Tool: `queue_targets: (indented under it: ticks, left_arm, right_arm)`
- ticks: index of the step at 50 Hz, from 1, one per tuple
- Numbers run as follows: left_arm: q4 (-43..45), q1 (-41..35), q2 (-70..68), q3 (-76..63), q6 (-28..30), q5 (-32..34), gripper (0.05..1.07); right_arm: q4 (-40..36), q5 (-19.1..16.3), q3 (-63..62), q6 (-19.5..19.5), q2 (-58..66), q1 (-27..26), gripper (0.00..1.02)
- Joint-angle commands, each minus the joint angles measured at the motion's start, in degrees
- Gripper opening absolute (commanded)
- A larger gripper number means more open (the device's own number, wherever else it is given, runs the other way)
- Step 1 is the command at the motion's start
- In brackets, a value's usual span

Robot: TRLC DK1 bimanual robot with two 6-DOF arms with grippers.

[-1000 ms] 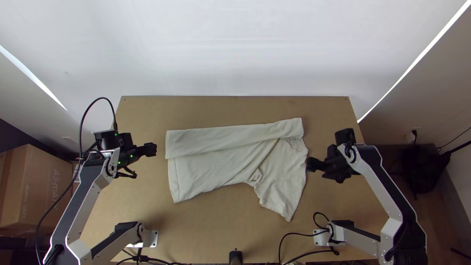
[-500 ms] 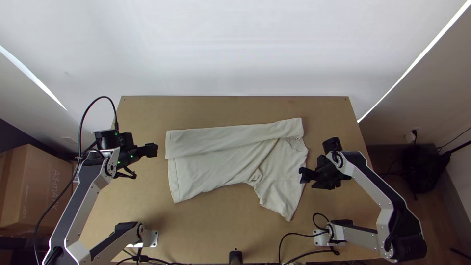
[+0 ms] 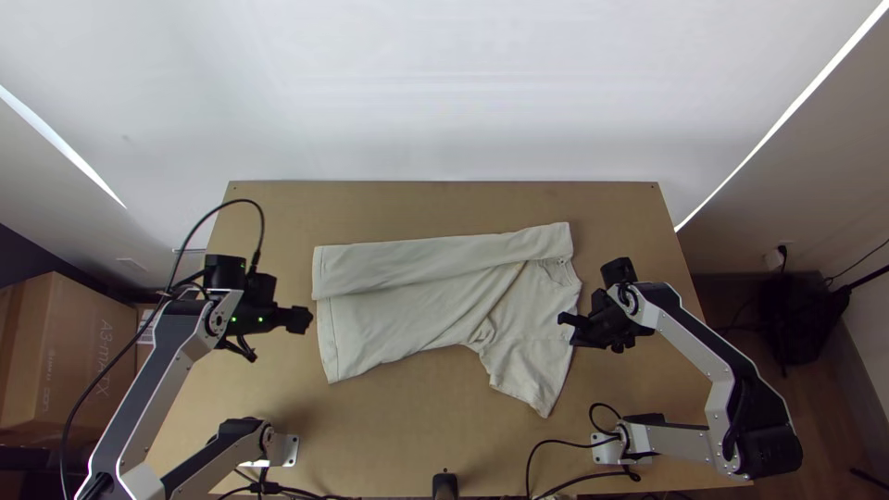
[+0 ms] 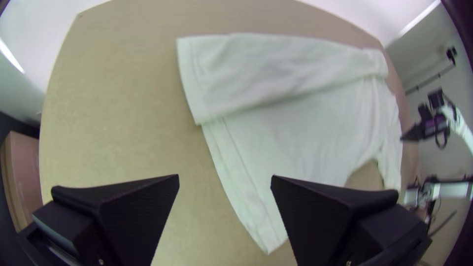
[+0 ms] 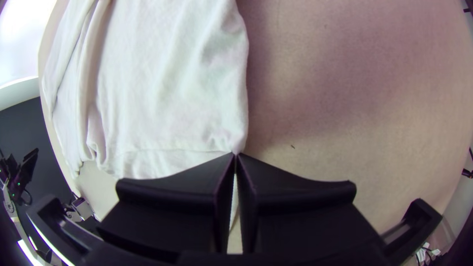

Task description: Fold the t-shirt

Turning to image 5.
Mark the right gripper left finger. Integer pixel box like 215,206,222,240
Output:
97,153,236,259

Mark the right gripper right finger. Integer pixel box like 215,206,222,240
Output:
236,153,385,255

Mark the white t-shirt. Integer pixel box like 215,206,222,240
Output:
40,0,250,182

